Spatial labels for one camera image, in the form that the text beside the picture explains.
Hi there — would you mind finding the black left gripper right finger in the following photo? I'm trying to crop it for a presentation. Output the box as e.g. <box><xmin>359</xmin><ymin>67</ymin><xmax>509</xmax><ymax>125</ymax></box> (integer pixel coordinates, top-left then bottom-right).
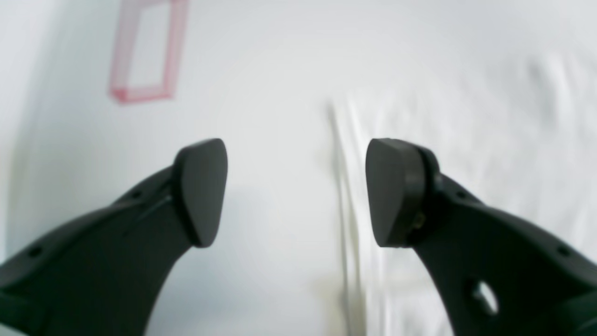
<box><xmin>365</xmin><ymin>138</ymin><xmax>597</xmax><ymax>336</ymax></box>

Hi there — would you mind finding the red tape rectangle marking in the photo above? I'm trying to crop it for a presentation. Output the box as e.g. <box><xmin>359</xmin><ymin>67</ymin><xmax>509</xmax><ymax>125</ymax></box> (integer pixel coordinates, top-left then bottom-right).
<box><xmin>109</xmin><ymin>0</ymin><xmax>190</xmax><ymax>104</ymax></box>

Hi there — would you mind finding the white printed T-shirt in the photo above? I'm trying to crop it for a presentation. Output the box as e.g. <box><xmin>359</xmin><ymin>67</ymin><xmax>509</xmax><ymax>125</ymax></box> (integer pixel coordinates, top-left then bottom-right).
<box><xmin>331</xmin><ymin>52</ymin><xmax>596</xmax><ymax>336</ymax></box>

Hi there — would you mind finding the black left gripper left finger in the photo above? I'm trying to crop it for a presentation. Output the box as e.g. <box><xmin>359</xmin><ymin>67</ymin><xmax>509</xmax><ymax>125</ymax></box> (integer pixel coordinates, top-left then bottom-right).
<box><xmin>0</xmin><ymin>138</ymin><xmax>228</xmax><ymax>336</ymax></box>

